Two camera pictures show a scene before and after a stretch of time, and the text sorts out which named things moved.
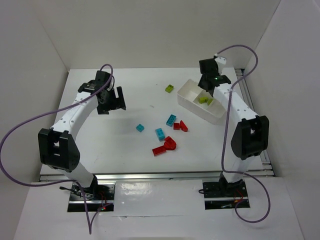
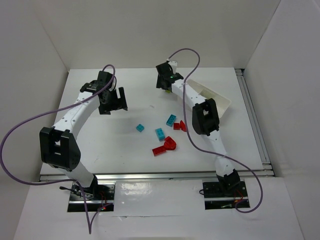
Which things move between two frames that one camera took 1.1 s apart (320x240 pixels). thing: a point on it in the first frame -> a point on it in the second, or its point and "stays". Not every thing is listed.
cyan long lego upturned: [171, 120] stays
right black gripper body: [207, 86] -> [161, 81]
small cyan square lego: [140, 127] stays
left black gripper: [113, 103] stays
